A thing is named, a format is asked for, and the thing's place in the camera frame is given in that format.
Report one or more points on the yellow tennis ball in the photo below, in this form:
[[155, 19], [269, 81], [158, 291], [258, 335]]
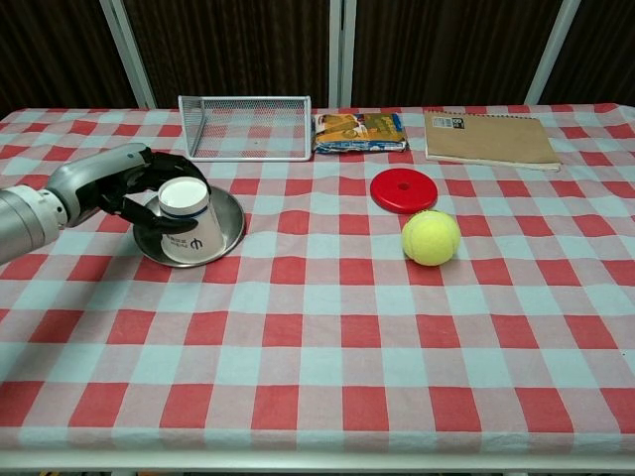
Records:
[[430, 239]]

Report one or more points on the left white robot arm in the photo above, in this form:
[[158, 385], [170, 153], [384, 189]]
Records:
[[25, 220]]

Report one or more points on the white paper cup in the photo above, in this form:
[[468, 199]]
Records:
[[191, 228]]

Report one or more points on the white partition frame post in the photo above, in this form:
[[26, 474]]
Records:
[[553, 52], [129, 54], [342, 52]]

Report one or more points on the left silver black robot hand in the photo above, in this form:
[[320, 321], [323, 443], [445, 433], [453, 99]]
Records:
[[94, 173]]

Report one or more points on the dark brown pleated curtain panel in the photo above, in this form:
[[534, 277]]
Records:
[[233, 47], [49, 52], [600, 52], [441, 52]]

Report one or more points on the brown spiral notebook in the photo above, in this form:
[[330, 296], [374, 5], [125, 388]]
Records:
[[488, 141]]

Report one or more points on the silver metal plate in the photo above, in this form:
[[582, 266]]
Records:
[[230, 218]]

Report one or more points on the yellow blue snack packet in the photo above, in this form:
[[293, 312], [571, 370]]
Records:
[[359, 134]]

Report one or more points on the red plastic disc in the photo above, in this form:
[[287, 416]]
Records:
[[417, 193]]

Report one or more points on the red white checkered tablecloth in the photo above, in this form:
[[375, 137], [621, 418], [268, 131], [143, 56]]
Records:
[[317, 347]]

